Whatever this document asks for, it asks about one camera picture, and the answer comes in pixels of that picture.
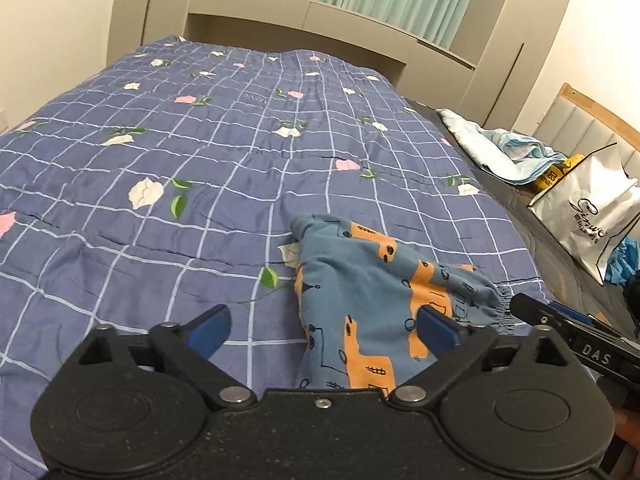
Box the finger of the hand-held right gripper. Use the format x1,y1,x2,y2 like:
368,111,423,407
509,293,596,333

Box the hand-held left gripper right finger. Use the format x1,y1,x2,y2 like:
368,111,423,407
389,304,582,409

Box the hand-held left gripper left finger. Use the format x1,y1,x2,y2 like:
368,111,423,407
74,304,259,412

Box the blue pants with orange print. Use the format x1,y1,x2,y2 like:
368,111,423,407
290,213,517,392

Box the dark grey bed sheet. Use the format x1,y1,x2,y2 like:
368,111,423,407
400,99,640,343

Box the blue crumpled cloth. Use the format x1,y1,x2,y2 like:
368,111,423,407
604,237,640,284

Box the white shopping bag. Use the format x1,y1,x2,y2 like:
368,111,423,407
527,142,640,287

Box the yellow packet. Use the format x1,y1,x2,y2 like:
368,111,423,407
532,153,587,196

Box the light blue towel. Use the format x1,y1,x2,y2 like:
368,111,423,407
434,107,570,187

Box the blue checked floral blanket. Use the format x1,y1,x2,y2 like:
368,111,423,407
0,35,557,463

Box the wooden padded headboard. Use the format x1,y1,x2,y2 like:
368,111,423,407
532,82,640,182

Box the beige headboard shelf unit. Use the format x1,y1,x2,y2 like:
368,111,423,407
106,0,587,130

